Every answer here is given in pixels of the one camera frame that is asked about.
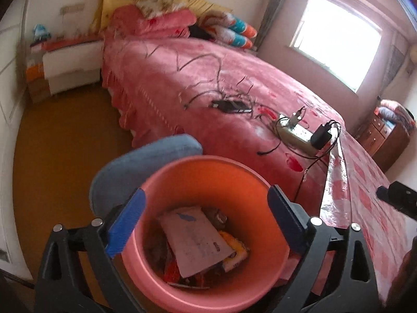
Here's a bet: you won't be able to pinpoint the white grey printed pouch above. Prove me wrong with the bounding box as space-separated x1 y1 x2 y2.
158 206 233 278

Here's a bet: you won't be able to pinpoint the pink plastic trash bucket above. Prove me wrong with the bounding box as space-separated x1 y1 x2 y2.
121 155 289 312

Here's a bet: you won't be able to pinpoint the red white checkered plastic tablecloth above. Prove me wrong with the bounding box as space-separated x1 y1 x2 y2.
278 130 417 304

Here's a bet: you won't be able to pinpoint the brown wooden dresser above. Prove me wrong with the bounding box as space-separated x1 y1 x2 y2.
356 114 410 173

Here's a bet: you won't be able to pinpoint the orange blue snack wrapper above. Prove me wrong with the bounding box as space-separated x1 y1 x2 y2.
219 231 249 273

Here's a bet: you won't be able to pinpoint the white power strip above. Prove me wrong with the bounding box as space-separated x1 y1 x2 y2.
276 115 318 157

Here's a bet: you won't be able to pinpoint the black power adapter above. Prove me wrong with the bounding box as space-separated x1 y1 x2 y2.
310 122 332 151

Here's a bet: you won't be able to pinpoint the folded blankets on dresser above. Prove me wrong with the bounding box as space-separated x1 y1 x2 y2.
374 100 416 132

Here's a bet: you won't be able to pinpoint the pink bed blanket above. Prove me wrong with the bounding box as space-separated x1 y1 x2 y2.
101 35 346 203

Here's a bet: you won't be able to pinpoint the white nightstand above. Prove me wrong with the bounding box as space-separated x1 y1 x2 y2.
42 41 103 95

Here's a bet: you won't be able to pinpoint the window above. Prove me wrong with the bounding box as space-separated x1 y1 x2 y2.
291 0 382 92

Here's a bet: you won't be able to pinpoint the orange teal rolled quilt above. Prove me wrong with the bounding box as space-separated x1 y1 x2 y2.
197 10 257 50

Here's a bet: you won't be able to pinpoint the folded pink blanket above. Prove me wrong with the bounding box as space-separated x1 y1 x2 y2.
102 5 197 39

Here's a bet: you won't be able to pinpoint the floral pillow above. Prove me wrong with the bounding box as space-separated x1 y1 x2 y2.
132 0 187 19

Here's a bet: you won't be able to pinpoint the white wardrobe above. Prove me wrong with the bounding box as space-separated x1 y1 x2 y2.
1 0 33 280

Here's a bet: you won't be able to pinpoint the yellow headboard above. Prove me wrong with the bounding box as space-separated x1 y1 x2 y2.
89 0 232 33

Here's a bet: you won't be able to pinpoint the grey curtain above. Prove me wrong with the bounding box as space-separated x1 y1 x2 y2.
254 0 285 52

